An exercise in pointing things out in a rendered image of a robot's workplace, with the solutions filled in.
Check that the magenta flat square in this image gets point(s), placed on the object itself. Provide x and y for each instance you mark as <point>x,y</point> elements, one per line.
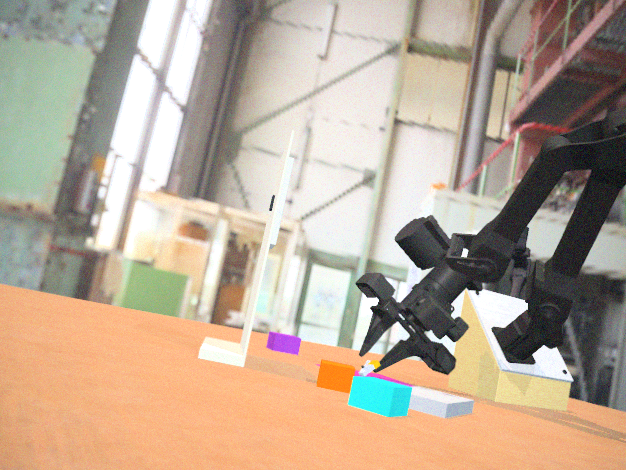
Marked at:
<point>383,378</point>

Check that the purple block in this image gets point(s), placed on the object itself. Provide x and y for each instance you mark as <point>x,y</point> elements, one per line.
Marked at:
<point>283,343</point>

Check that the cyan block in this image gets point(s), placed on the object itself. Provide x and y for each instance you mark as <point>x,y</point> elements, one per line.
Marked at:
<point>379,396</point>

